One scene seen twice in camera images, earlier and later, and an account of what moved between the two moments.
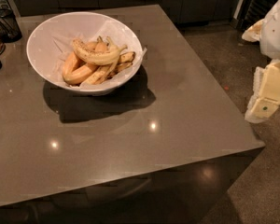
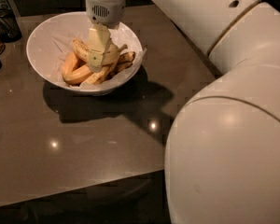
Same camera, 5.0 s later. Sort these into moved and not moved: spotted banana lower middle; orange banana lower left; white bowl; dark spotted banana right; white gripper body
Moved: white gripper body
Not moved: orange banana lower left; dark spotted banana right; white bowl; spotted banana lower middle
